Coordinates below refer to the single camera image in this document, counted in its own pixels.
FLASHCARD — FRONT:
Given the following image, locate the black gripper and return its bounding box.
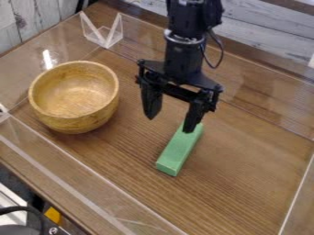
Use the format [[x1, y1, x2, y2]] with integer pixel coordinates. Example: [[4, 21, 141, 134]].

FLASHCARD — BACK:
[[136, 29, 223, 133]]

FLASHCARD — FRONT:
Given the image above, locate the green rectangular block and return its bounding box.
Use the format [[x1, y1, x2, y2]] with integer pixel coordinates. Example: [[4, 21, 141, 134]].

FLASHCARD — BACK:
[[156, 124, 203, 176]]

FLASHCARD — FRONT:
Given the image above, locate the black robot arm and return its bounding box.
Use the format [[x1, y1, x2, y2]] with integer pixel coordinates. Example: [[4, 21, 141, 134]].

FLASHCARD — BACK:
[[136, 0, 223, 133]]

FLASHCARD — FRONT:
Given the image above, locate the brown wooden bowl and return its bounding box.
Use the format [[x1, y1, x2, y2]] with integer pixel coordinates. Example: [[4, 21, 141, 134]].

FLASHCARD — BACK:
[[28, 61, 119, 134]]

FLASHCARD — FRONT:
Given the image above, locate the yellow button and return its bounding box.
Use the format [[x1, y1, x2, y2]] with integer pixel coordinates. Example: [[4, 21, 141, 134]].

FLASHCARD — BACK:
[[44, 207, 61, 224]]

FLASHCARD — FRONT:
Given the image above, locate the clear acrylic corner bracket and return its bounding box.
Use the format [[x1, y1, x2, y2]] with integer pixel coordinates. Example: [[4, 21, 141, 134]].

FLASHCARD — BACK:
[[79, 12, 124, 49]]

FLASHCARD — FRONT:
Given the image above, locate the clear acrylic tray wall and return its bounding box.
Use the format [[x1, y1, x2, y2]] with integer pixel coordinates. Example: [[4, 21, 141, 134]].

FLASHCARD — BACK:
[[0, 107, 187, 235]]

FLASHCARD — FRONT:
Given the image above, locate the black cable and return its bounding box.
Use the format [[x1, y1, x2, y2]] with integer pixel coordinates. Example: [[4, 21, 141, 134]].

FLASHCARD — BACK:
[[0, 205, 44, 235]]

